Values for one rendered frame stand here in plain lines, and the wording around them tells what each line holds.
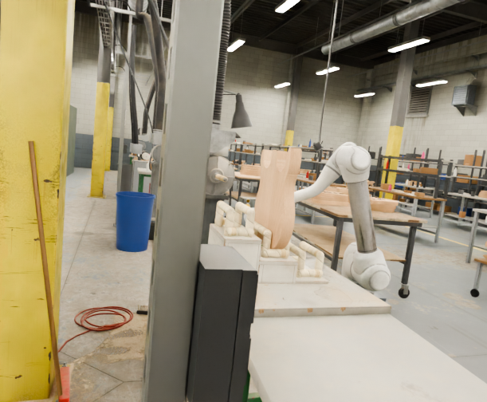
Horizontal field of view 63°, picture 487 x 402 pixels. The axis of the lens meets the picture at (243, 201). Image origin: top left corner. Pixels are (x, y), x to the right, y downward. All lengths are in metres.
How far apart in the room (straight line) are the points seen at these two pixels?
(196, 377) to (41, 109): 1.86
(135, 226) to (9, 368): 3.02
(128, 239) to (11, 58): 3.41
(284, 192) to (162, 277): 1.14
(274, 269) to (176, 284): 1.18
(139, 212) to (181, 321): 4.74
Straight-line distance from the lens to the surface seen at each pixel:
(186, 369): 0.43
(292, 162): 1.46
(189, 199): 0.37
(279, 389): 1.00
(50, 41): 2.18
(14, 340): 2.41
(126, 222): 5.17
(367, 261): 2.13
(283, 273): 1.57
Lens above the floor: 1.43
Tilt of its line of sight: 7 degrees down
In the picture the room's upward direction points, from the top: 6 degrees clockwise
